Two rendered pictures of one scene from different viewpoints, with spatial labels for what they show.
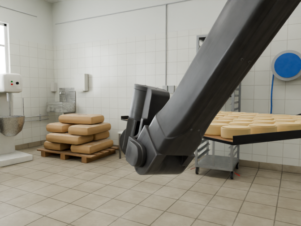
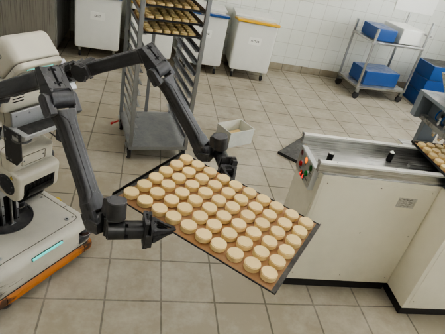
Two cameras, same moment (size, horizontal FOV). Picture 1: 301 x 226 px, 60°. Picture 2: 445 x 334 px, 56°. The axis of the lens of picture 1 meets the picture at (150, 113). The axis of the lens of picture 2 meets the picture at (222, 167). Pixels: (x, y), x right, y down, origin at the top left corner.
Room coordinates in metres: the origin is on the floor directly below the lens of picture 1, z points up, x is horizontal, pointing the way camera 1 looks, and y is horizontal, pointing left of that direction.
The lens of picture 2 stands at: (1.55, -0.98, 1.86)
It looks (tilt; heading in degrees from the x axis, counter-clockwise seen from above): 31 degrees down; 137
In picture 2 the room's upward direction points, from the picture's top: 13 degrees clockwise
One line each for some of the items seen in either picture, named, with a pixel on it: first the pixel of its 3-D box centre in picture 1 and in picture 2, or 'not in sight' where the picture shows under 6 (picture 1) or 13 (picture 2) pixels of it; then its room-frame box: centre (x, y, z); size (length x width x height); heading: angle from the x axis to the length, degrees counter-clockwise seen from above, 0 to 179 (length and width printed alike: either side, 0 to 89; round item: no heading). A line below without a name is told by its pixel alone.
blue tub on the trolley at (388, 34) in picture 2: not in sight; (379, 31); (-1.63, 4.22, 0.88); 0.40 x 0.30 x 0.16; 155
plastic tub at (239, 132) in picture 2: not in sight; (234, 133); (-1.03, 1.48, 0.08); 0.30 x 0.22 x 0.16; 91
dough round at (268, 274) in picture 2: not in sight; (268, 274); (1.05, -0.23, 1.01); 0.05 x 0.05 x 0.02
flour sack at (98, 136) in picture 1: (88, 133); not in sight; (4.75, 1.15, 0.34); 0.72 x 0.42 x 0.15; 62
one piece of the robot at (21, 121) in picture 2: not in sight; (38, 130); (-0.07, -0.55, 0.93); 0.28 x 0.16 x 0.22; 113
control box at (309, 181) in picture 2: not in sight; (306, 167); (0.41, 0.70, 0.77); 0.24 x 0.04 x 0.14; 150
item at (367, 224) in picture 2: not in sight; (347, 217); (0.59, 1.02, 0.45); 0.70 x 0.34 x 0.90; 60
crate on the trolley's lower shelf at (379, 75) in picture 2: not in sight; (373, 74); (-1.58, 4.41, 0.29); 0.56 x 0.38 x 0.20; 69
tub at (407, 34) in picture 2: not in sight; (402, 33); (-1.51, 4.58, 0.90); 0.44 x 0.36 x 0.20; 160
